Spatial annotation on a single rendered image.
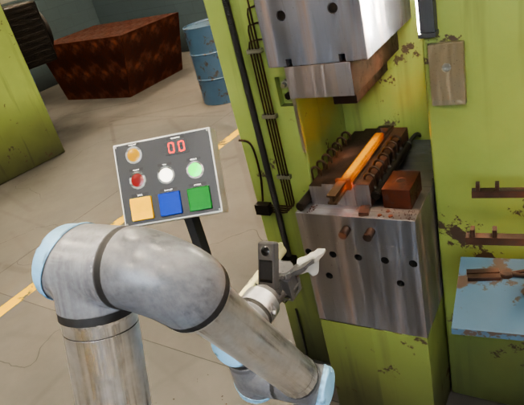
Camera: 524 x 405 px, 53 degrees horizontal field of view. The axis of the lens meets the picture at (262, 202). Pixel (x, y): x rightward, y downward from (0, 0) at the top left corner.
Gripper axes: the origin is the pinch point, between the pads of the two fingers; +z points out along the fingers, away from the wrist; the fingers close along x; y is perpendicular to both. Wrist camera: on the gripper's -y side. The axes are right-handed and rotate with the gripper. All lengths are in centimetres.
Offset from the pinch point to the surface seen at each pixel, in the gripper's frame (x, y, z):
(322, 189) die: -7.8, 2.9, 33.0
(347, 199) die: 0.0, 6.2, 32.9
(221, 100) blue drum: -300, 95, 378
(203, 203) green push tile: -42.3, 0.6, 16.4
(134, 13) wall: -657, 21, 663
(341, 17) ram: 7, -48, 33
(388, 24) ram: 13, -40, 52
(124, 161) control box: -69, -15, 15
